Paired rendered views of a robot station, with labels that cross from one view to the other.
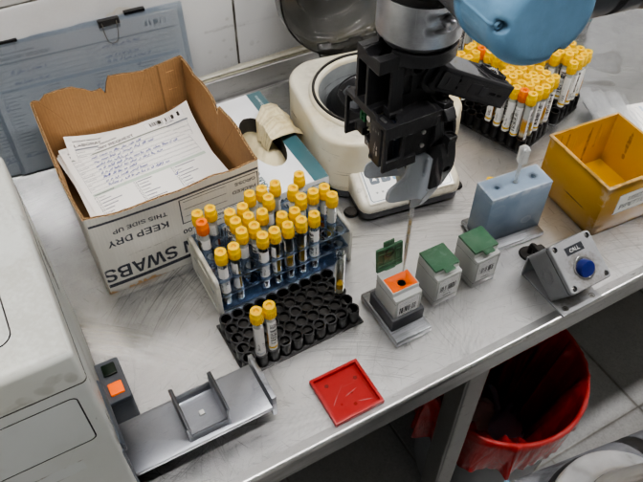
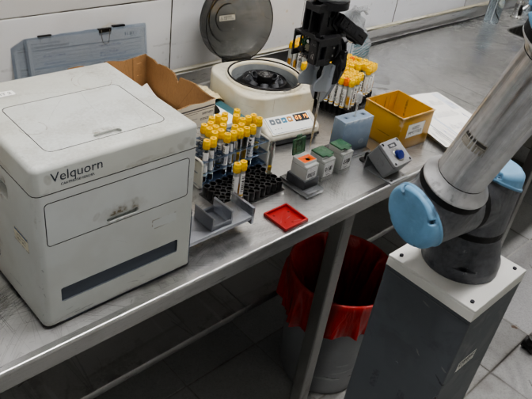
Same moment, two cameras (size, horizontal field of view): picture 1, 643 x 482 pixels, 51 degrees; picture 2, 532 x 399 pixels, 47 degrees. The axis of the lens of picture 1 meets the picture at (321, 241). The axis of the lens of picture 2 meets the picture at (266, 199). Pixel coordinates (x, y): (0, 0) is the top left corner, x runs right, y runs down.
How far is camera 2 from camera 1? 67 cm
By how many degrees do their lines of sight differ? 20
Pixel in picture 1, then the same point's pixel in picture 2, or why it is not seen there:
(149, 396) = not seen: hidden behind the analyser
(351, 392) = (288, 218)
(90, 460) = (178, 214)
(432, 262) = (320, 153)
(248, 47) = (175, 59)
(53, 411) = (179, 164)
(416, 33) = not seen: outside the picture
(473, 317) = (343, 186)
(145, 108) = not seen: hidden behind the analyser
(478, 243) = (341, 145)
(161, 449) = (195, 235)
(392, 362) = (306, 205)
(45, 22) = (68, 26)
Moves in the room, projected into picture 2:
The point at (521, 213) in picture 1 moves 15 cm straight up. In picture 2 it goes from (359, 136) to (372, 81)
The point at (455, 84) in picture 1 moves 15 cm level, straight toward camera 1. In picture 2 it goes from (347, 25) to (357, 54)
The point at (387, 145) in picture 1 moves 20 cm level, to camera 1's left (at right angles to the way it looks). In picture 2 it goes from (320, 50) to (215, 46)
